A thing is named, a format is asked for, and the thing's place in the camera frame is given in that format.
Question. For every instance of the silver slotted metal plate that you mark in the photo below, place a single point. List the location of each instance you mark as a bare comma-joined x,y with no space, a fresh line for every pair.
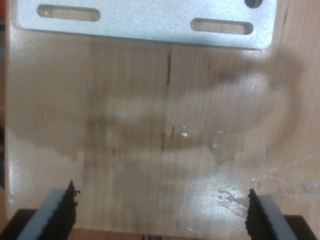
150,22

